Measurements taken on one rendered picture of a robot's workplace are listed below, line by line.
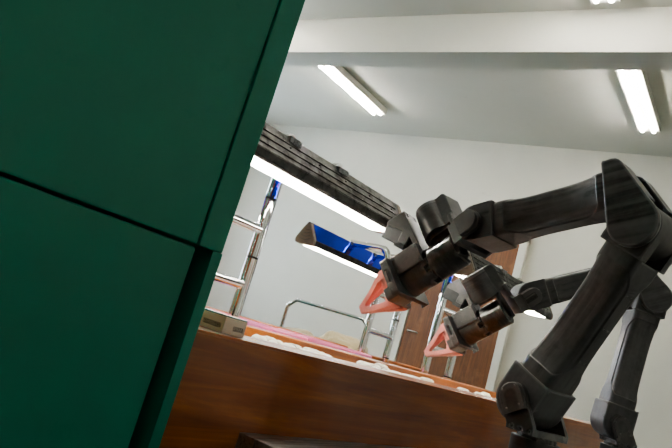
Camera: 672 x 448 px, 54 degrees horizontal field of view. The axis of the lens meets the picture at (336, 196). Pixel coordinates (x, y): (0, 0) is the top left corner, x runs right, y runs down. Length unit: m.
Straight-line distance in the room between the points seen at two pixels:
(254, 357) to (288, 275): 6.58
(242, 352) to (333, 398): 0.19
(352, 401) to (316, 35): 4.34
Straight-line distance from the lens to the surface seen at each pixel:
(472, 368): 6.15
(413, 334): 6.40
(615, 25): 4.18
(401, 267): 1.07
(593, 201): 0.93
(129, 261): 0.58
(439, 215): 1.09
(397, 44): 4.66
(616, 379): 1.49
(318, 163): 1.25
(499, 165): 6.58
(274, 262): 7.49
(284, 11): 0.68
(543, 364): 0.90
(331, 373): 0.86
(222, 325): 0.75
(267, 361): 0.77
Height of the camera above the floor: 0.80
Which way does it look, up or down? 11 degrees up
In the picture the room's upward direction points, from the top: 17 degrees clockwise
